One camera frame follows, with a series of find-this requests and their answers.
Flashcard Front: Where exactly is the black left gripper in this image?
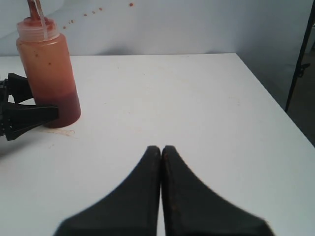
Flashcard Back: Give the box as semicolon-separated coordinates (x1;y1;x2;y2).
0;73;59;141

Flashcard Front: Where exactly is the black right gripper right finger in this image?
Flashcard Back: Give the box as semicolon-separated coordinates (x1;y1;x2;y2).
161;146;272;236

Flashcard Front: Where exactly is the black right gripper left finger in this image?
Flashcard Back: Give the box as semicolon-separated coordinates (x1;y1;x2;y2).
56;146;161;236

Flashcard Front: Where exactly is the red sauce squeeze bottle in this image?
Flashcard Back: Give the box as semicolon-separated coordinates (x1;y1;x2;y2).
16;0;81;128

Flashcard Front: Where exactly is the black metal stand pole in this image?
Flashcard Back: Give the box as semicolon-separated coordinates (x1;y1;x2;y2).
284;1;315;113

